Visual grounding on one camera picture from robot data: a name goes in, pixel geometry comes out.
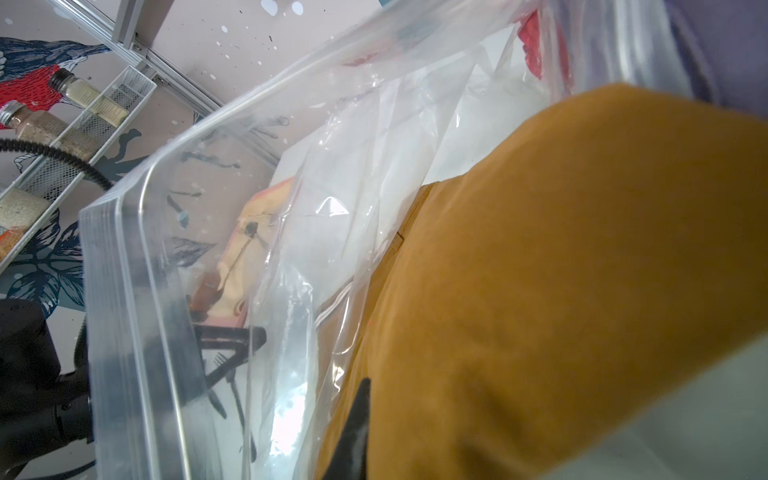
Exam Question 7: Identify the brown spice jar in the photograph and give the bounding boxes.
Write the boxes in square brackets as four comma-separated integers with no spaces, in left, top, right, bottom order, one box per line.
[1,100,101,161]

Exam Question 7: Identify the yellow spice jar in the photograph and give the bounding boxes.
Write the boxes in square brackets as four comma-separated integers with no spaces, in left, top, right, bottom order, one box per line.
[48,68,129,127]

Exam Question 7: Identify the red garment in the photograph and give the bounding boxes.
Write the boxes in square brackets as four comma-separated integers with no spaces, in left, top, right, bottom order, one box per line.
[518,9,573,96]

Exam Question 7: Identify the black corrugated cable hose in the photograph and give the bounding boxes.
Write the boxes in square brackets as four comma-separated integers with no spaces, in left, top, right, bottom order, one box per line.
[0,137,115,192]

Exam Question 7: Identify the clear plastic vacuum bag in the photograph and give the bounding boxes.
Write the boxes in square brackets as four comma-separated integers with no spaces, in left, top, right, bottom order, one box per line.
[80,1,691,479]

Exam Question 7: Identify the purple grey garment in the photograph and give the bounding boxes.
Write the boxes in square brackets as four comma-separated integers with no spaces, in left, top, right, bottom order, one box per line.
[665,0,767,119]

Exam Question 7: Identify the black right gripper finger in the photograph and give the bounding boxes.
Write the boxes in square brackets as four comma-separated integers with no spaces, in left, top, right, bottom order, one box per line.
[323,378,371,480]

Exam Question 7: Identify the brown garment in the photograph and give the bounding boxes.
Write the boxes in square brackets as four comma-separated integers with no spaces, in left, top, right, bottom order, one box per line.
[315,85,767,479]

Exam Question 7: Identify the black plastic fork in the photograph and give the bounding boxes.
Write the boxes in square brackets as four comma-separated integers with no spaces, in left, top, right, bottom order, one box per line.
[214,353,257,463]

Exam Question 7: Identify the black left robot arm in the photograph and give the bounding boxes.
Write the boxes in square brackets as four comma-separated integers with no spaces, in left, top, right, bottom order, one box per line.
[1,299,268,479]

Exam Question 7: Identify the black lid spice jar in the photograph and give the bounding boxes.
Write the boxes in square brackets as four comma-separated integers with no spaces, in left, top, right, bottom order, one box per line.
[1,188,50,237]

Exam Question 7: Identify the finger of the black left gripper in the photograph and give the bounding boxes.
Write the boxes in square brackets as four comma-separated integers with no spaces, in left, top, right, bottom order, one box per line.
[193,324,267,389]

